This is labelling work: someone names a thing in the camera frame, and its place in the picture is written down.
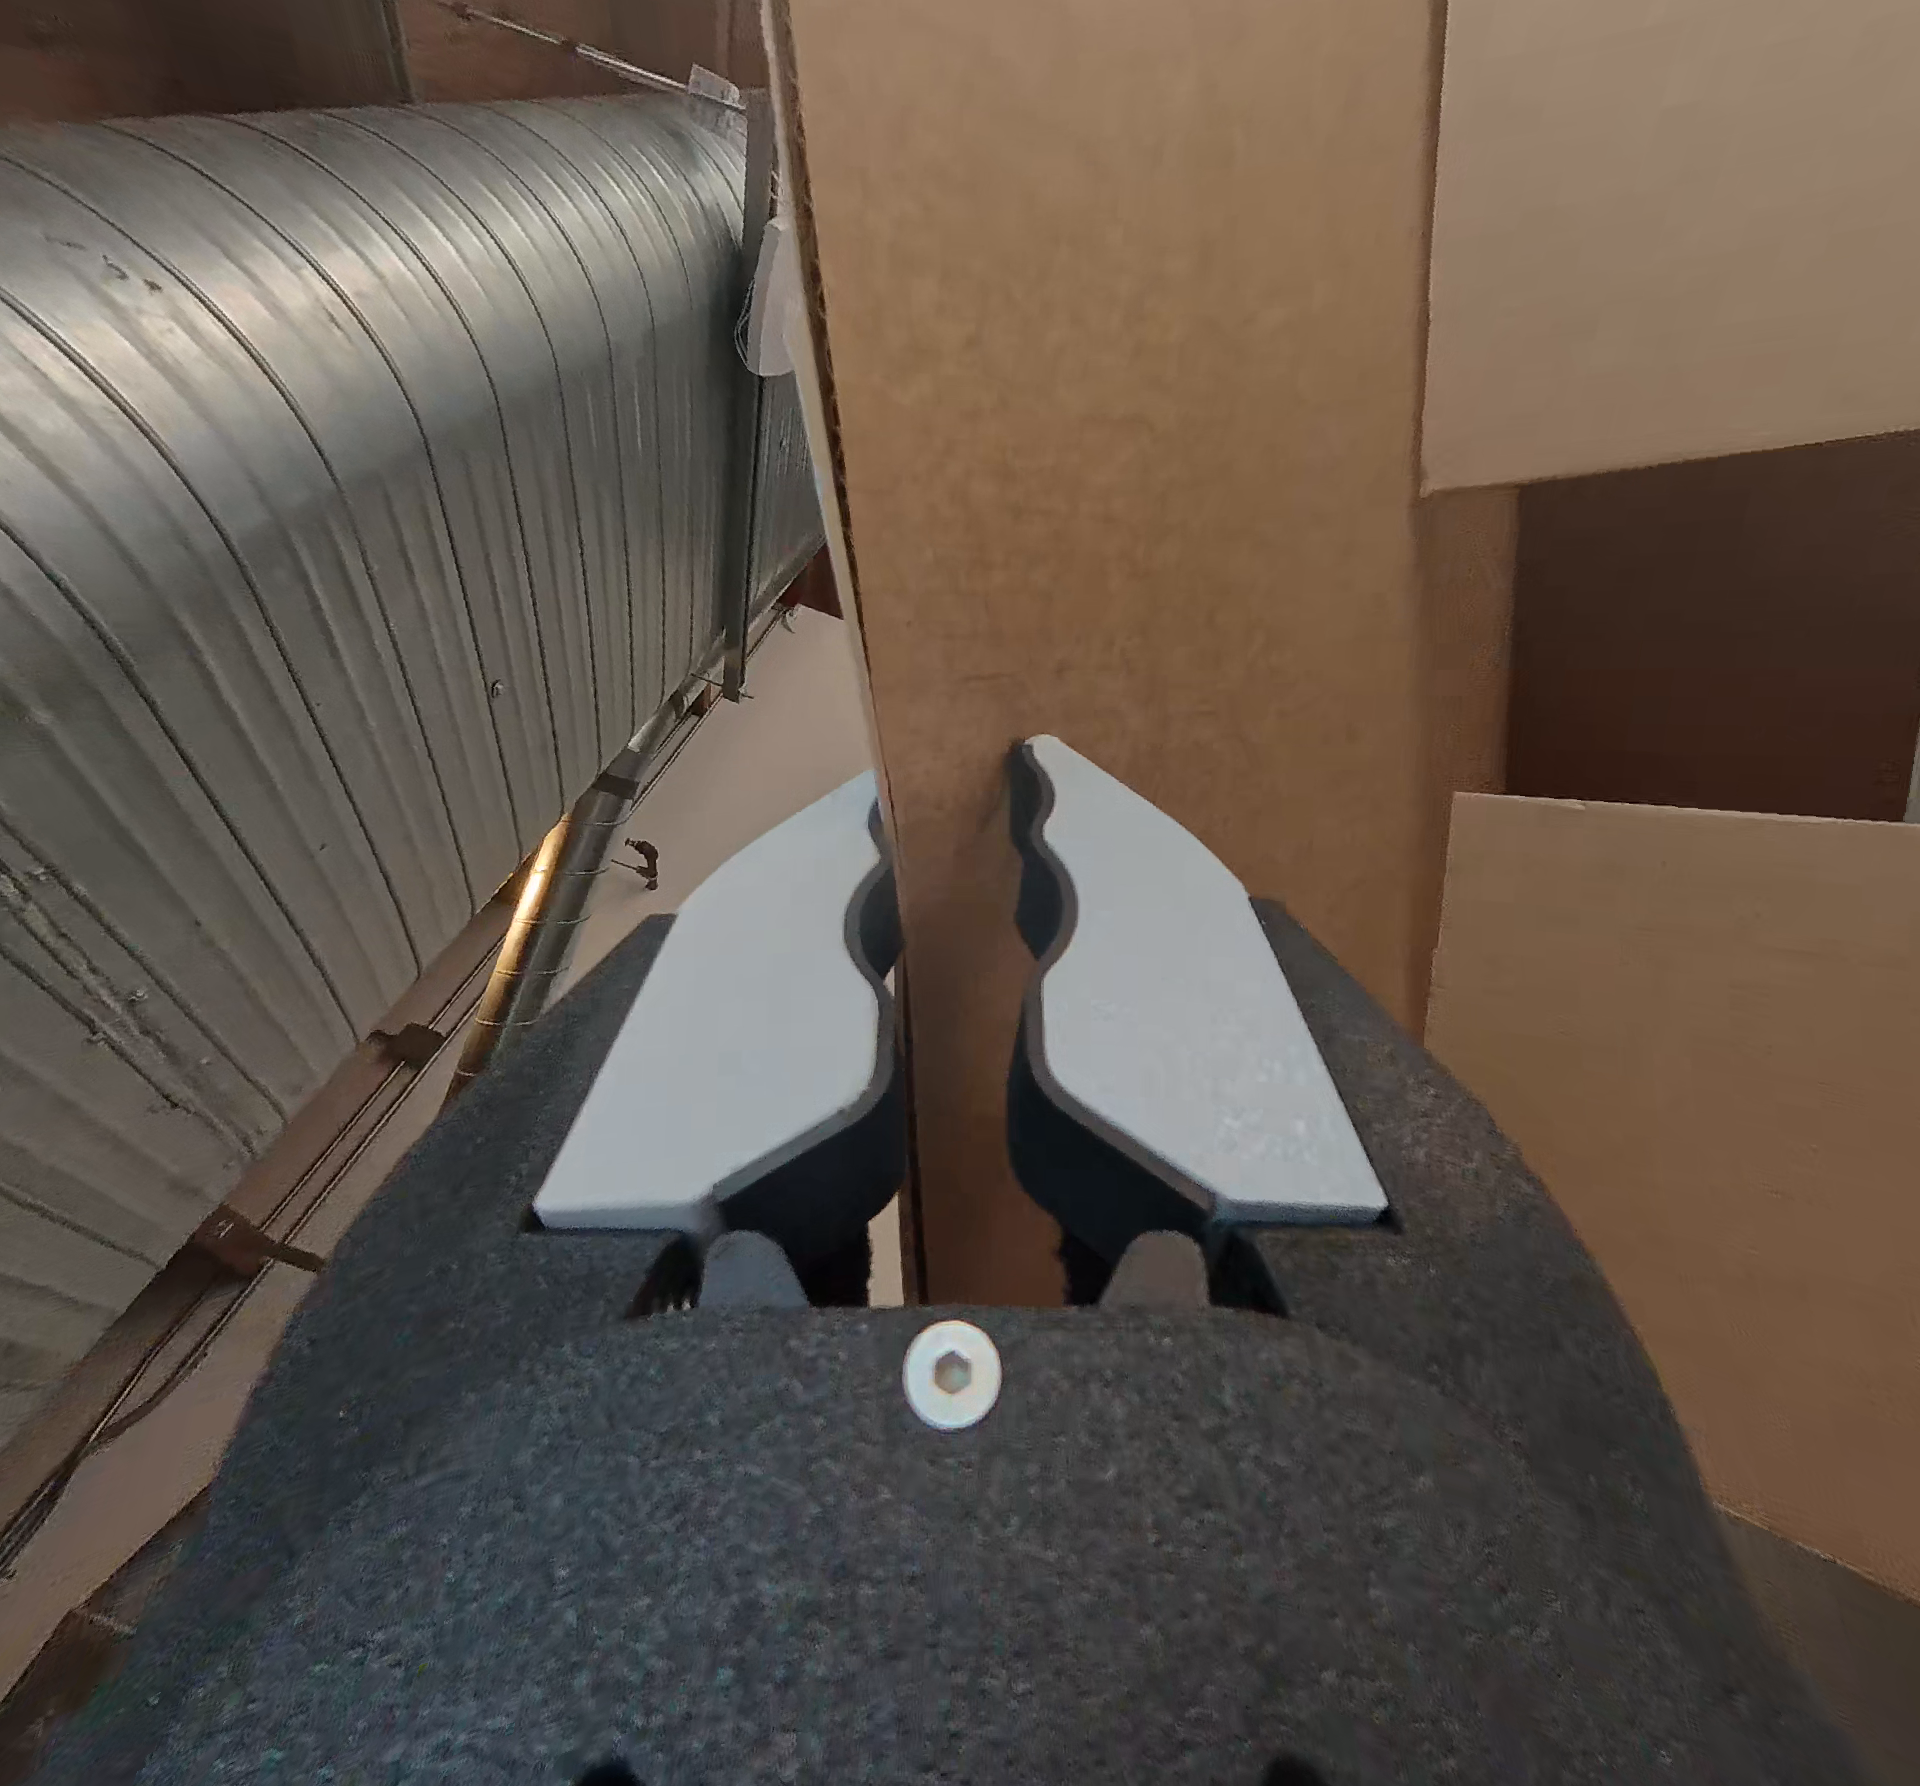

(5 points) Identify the metal conduit pipe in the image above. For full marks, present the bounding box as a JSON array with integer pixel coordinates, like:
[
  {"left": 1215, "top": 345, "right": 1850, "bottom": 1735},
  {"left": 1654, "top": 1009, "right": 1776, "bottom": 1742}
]
[{"left": 442, "top": 615, "right": 785, "bottom": 1102}]

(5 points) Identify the thin metal rod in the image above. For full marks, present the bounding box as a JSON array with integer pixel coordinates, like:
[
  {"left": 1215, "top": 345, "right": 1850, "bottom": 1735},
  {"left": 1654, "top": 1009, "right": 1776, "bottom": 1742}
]
[{"left": 433, "top": 0, "right": 748, "bottom": 112}]

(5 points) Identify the large metal air duct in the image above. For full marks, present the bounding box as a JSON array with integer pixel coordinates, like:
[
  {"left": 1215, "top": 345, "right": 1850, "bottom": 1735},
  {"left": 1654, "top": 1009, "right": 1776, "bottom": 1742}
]
[{"left": 0, "top": 91, "right": 830, "bottom": 1318}]

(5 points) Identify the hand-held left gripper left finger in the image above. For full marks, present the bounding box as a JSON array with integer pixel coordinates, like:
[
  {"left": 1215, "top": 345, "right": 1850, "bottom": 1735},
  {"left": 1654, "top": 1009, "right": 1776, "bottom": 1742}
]
[{"left": 530, "top": 770, "right": 909, "bottom": 1312}]

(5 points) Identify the brown cardboard box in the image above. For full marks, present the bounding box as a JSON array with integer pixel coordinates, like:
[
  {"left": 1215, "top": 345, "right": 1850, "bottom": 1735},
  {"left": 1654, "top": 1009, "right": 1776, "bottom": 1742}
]
[{"left": 743, "top": 0, "right": 1920, "bottom": 1638}]

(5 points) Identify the small white ceiling device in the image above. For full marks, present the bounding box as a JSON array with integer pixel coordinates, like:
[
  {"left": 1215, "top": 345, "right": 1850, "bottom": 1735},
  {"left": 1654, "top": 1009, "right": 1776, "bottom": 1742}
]
[{"left": 748, "top": 217, "right": 801, "bottom": 381}]

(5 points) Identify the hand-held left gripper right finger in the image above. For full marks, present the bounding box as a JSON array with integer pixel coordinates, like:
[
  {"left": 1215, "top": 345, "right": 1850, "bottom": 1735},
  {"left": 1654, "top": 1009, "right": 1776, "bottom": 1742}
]
[{"left": 1007, "top": 733, "right": 1393, "bottom": 1312}]

